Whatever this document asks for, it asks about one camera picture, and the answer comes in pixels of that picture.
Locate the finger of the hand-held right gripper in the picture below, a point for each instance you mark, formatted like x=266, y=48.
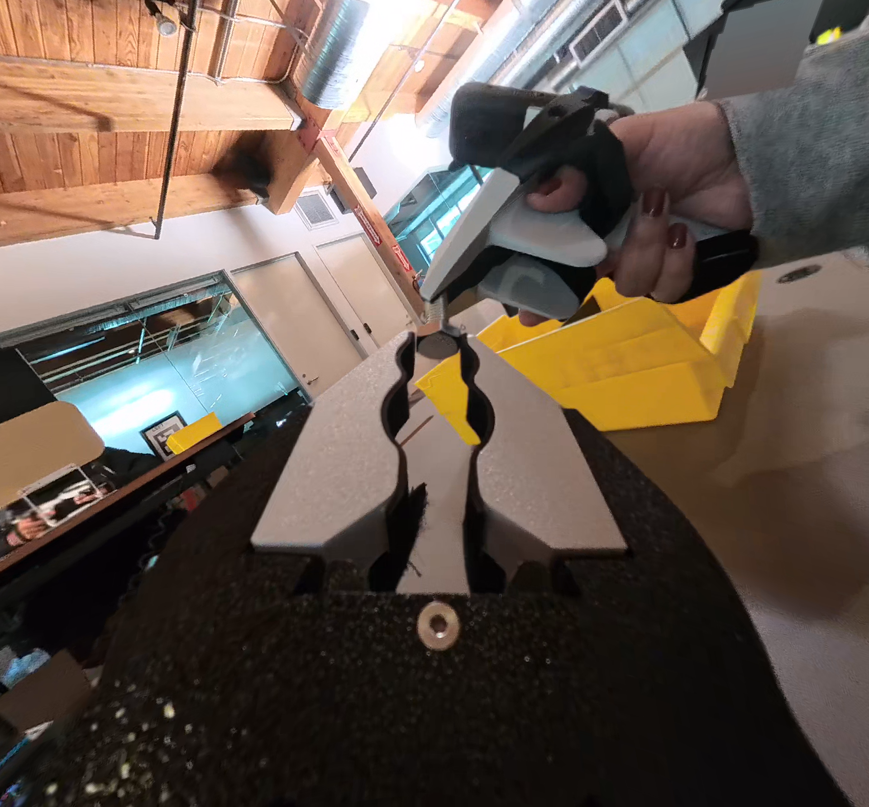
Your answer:
x=468, y=230

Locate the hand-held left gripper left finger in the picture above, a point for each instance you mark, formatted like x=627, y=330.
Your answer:
x=332, y=474

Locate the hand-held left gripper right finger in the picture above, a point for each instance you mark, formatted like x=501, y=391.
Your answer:
x=543, y=481

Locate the silver bolt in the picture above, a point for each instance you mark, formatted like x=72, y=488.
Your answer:
x=438, y=345

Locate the person's right forearm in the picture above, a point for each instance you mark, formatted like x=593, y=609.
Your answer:
x=801, y=162

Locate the person's right hand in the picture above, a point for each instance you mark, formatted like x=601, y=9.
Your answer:
x=679, y=155

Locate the white door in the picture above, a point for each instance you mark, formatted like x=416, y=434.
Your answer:
x=292, y=325
x=353, y=284

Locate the small yellow plastic bin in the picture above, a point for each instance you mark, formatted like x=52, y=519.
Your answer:
x=193, y=437

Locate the framed marker picture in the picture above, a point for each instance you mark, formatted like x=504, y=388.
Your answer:
x=159, y=430

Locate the glass partition window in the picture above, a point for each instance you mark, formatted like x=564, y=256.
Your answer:
x=170, y=372

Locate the dark table with wooden edge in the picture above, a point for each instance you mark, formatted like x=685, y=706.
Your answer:
x=136, y=481

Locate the clear acrylic photo sign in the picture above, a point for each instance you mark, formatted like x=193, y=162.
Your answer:
x=54, y=501

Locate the tan rounded board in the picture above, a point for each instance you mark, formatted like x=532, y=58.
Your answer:
x=41, y=440

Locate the black ceiling pipe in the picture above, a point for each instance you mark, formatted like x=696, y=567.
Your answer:
x=180, y=87

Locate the black table grommet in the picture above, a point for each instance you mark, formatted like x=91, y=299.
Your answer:
x=800, y=274

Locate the ceiling spotlight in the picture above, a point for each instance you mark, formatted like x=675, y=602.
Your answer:
x=165, y=24

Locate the plain cardboard box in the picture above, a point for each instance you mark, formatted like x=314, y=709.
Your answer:
x=41, y=698

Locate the red labelled wooden post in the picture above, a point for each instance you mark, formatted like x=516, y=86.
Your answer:
x=366, y=209

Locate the wall vent grille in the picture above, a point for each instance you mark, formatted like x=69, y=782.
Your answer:
x=316, y=209

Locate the silver flexible air duct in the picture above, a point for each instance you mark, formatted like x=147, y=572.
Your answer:
x=336, y=53

